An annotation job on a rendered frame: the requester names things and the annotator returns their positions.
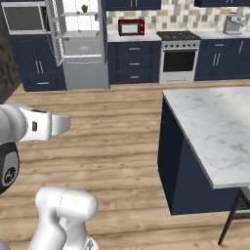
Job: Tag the dark blue marble-top island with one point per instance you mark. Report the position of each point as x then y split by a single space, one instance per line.
211 130

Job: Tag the silver coffee machine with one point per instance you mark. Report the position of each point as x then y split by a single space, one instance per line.
234 24

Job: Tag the white fridge rack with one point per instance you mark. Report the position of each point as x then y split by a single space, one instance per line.
78 13
81 33

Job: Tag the dark blue wall cupboards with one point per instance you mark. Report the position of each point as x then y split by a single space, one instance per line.
131 4
223 3

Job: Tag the dark blue tall cupboard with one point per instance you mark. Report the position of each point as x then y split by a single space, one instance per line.
35 62

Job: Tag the silver stove with oven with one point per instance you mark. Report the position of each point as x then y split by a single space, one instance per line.
179 58

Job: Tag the white fridge drawer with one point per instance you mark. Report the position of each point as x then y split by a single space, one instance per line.
82 46

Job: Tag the silver fridge door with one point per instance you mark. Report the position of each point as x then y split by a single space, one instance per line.
57 35

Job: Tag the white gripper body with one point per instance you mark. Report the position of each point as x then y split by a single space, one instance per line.
60 125

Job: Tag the dark blue base cupboards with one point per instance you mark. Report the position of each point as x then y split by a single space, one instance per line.
224 58

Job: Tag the silver built-in wall oven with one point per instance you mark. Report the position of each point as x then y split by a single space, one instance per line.
24 18

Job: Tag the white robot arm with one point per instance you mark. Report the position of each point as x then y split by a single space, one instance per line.
63 208

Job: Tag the dark blue drawer cabinet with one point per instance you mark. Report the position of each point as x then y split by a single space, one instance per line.
134 62

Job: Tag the black stool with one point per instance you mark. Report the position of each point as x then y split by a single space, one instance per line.
232 216

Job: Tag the red microwave oven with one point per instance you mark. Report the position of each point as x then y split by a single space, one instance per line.
131 27

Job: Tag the green vegetable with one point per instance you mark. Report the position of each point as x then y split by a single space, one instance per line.
84 8

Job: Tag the silver fridge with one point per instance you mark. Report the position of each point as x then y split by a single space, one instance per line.
85 73

